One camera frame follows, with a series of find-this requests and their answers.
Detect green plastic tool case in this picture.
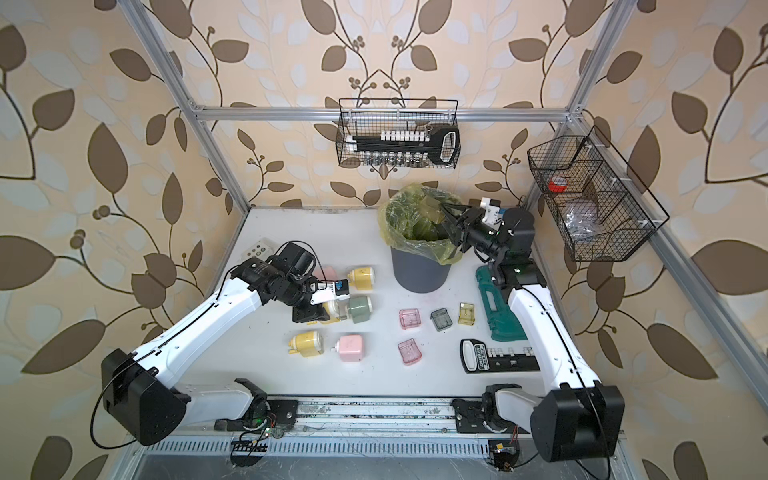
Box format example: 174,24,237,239
475,266,527,342

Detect wire basket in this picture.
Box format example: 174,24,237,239
335,96,461,169
527,126,670,262

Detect pink shavings tray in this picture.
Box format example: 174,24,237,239
397,338,423,366
398,308,422,330

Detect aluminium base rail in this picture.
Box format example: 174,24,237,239
127,394,626,440

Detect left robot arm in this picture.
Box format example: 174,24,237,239
94,241,328,446

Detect clear plastic bag in basket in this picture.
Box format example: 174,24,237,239
562,198,603,242

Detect yellow shavings tray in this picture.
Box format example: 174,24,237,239
458,302,476,326

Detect socket set in basket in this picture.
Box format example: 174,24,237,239
336,125,461,168

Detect right wire basket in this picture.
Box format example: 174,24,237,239
527,126,670,262

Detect clear green-sharpener tray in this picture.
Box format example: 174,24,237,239
430,308,453,332

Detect grey trash bin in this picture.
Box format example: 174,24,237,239
390,248,451,294

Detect yellow-green bin liner bag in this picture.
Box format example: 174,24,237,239
378,184,463,265

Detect back wire basket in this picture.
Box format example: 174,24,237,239
335,96,461,169

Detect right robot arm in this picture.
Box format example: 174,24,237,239
440,203,625,463

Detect yellow sharpener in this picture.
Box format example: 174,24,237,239
288,330,324,358
347,266,375,291
312,300,349,324

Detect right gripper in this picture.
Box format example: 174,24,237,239
442,203,508,264

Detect green pencil sharpener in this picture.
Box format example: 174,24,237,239
346,295,373,323

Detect white button box in bag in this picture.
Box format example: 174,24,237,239
241,238,277,261

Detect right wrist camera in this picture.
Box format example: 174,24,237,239
480,197,505,231

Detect pink sharpener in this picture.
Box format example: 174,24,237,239
314,266,338,282
333,334,364,362

